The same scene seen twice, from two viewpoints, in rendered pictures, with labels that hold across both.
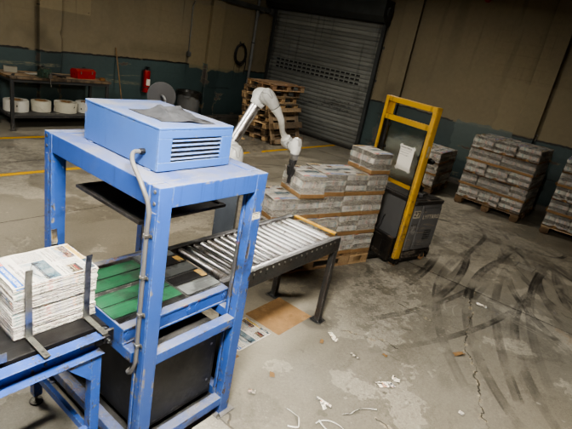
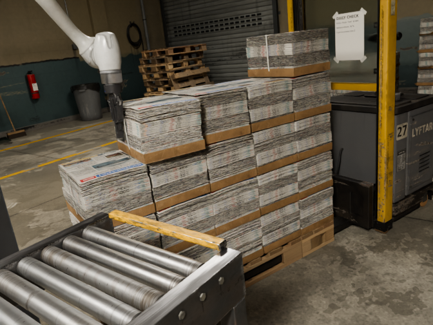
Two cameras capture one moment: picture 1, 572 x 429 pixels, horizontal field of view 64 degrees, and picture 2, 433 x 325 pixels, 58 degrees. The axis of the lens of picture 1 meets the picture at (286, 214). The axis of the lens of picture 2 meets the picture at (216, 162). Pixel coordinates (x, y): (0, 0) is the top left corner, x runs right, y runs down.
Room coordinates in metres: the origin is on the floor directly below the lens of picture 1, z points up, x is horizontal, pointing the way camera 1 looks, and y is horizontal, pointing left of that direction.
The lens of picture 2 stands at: (2.69, -0.51, 1.28)
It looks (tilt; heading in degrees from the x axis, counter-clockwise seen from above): 17 degrees down; 5
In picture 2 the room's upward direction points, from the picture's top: 7 degrees counter-clockwise
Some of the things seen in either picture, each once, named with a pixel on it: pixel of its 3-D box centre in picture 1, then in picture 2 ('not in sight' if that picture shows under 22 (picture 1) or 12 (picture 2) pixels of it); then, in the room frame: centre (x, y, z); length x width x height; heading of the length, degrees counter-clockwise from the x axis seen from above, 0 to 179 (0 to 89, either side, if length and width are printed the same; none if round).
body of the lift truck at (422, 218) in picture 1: (401, 220); (372, 151); (5.49, -1.43, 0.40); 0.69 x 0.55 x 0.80; 37
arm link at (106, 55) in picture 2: (295, 145); (106, 51); (4.38, 0.04, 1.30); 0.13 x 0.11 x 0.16; 34
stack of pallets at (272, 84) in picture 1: (270, 109); (176, 78); (11.28, 0.85, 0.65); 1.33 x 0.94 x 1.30; 149
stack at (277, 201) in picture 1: (304, 227); (195, 216); (4.56, -0.22, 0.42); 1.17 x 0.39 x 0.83; 127
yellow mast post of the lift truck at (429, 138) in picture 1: (414, 186); (384, 79); (5.00, -1.34, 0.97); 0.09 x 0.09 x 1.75; 37
